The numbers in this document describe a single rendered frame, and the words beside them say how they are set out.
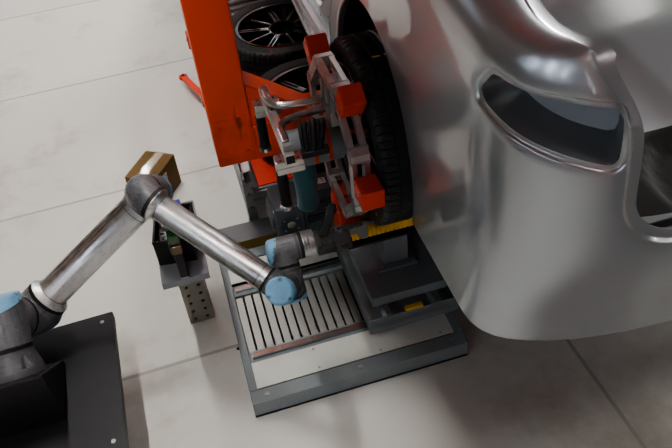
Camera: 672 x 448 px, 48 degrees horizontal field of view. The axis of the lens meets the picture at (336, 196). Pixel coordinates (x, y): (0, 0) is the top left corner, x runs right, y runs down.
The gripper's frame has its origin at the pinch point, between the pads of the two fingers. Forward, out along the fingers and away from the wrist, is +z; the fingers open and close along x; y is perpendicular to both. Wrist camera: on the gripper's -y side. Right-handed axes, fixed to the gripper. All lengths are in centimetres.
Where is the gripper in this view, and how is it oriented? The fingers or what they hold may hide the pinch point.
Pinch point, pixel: (370, 220)
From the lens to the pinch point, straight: 253.6
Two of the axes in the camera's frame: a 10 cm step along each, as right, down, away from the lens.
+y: 2.5, 9.6, -0.7
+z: 9.6, -2.4, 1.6
